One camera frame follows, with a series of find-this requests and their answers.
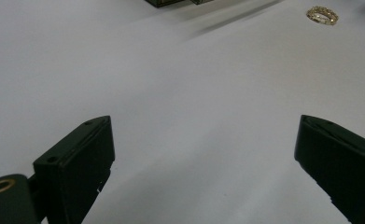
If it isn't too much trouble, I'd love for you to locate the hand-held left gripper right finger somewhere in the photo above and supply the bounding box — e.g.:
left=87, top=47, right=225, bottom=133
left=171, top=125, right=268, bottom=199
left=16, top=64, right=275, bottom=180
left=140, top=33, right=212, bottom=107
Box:
left=293, top=114, right=365, bottom=224

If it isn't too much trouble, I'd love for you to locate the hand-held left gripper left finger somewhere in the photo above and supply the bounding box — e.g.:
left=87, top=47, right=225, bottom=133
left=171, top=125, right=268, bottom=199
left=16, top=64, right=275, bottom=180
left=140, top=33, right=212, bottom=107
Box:
left=33, top=115, right=116, bottom=224

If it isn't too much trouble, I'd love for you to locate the gold ring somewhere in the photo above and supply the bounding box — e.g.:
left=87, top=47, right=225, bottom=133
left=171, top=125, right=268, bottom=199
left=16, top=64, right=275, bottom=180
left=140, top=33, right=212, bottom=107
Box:
left=305, top=6, right=340, bottom=26

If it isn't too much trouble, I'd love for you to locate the dark jewelry box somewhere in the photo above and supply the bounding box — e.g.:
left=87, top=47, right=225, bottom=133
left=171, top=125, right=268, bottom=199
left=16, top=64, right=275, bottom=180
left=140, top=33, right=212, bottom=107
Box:
left=144, top=0, right=216, bottom=8

